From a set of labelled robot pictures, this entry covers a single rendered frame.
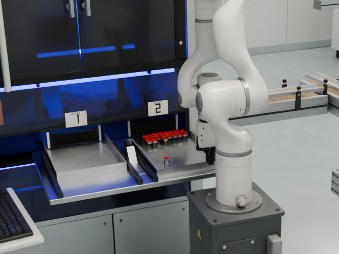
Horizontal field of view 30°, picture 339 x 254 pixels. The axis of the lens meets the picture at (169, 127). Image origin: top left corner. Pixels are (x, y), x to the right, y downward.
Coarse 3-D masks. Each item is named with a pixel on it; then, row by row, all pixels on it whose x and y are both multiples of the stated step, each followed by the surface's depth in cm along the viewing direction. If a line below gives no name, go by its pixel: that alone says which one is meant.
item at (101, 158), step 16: (80, 144) 262; (96, 144) 261; (112, 144) 252; (48, 160) 245; (64, 160) 246; (80, 160) 245; (96, 160) 245; (112, 160) 244; (64, 176) 228; (80, 176) 230
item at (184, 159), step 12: (192, 132) 262; (132, 144) 256; (192, 144) 258; (144, 156) 240; (156, 156) 247; (168, 156) 246; (180, 156) 246; (192, 156) 246; (204, 156) 245; (156, 168) 227; (168, 168) 228; (180, 168) 229; (192, 168) 231; (204, 168) 232
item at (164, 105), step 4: (164, 100) 260; (148, 104) 258; (152, 104) 258; (160, 104) 260; (164, 104) 260; (148, 108) 258; (152, 108) 259; (160, 108) 260; (164, 108) 261; (148, 112) 259; (152, 112) 260; (160, 112) 261; (164, 112) 261
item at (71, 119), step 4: (72, 112) 248; (76, 112) 249; (80, 112) 249; (84, 112) 250; (68, 116) 248; (72, 116) 249; (76, 116) 249; (80, 116) 250; (84, 116) 250; (68, 120) 249; (72, 120) 249; (76, 120) 250; (80, 120) 250; (84, 120) 251; (68, 124) 249; (72, 124) 250; (76, 124) 250; (80, 124) 251; (84, 124) 252
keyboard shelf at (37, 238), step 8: (16, 200) 232; (24, 208) 226; (24, 216) 219; (32, 224) 213; (16, 240) 203; (24, 240) 203; (32, 240) 204; (40, 240) 205; (0, 248) 200; (8, 248) 201; (16, 248) 202
